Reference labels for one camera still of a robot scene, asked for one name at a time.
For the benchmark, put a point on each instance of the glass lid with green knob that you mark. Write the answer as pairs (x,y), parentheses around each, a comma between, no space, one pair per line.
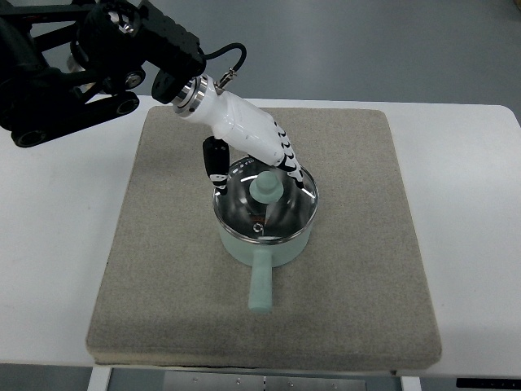
(264,203)

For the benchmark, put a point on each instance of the black label strip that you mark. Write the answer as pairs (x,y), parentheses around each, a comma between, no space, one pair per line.
(488,383)

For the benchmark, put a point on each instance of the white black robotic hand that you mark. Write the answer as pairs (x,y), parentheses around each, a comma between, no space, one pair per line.
(235,123)

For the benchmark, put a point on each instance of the grey fabric mat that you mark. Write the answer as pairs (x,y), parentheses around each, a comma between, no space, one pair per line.
(356,298)

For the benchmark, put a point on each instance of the mint green saucepan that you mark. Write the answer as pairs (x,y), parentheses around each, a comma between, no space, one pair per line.
(260,260)

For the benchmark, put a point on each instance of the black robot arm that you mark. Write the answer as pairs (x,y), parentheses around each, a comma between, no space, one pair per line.
(65,68)

